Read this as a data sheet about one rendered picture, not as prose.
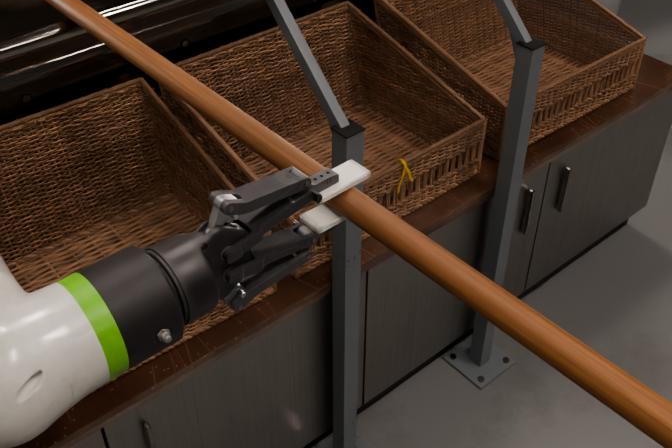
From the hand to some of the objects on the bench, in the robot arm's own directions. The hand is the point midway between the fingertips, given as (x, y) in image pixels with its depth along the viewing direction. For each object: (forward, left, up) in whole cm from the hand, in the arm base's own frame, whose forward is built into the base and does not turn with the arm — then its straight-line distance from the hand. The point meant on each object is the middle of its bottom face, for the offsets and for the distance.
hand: (336, 196), depth 80 cm
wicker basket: (-4, +68, -62) cm, 92 cm away
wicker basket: (+117, +68, -62) cm, 148 cm away
